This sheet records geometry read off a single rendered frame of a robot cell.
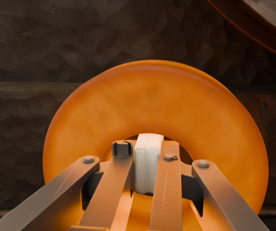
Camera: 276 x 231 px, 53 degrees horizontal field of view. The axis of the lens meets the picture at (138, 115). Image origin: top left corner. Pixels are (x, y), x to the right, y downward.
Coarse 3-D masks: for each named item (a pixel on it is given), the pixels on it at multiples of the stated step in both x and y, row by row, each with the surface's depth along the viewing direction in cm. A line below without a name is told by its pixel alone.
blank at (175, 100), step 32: (128, 64) 18; (160, 64) 17; (96, 96) 18; (128, 96) 17; (160, 96) 17; (192, 96) 17; (224, 96) 16; (64, 128) 18; (96, 128) 18; (128, 128) 18; (160, 128) 18; (192, 128) 17; (224, 128) 17; (256, 128) 17; (64, 160) 19; (224, 160) 18; (256, 160) 17; (256, 192) 18; (128, 224) 20; (192, 224) 19
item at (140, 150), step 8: (144, 136) 18; (136, 144) 17; (144, 144) 17; (136, 152) 16; (144, 152) 16; (136, 160) 16; (144, 160) 16; (136, 168) 16; (144, 168) 16; (136, 176) 16; (144, 176) 16; (136, 184) 17; (144, 184) 17; (136, 192) 17; (144, 192) 17
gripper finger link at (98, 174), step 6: (102, 162) 16; (108, 162) 16; (102, 168) 15; (132, 168) 16; (96, 174) 15; (102, 174) 15; (132, 174) 16; (90, 180) 15; (96, 180) 15; (132, 180) 16; (84, 186) 15; (90, 186) 15; (96, 186) 15; (132, 186) 16; (84, 192) 15; (90, 192) 15
